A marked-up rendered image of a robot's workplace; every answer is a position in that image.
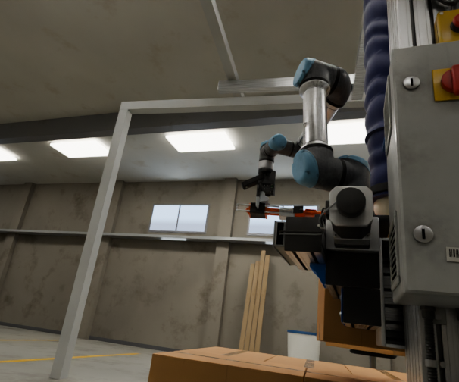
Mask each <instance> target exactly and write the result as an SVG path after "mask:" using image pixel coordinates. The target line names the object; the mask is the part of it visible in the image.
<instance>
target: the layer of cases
mask: <svg viewBox="0 0 459 382"><path fill-rule="evenodd" d="M148 382H407V374H406V373H401V372H395V371H385V370H379V369H373V368H363V367H358V366H352V365H342V364H336V363H331V362H320V361H314V360H309V359H299V358H293V357H288V356H281V355H271V354H266V353H260V352H250V351H245V350H239V349H228V348H223V347H217V346H215V347H208V348H200V349H187V350H180V351H172V352H159V353H153V354H152V358H151V367H150V372H149V376H148Z"/></svg>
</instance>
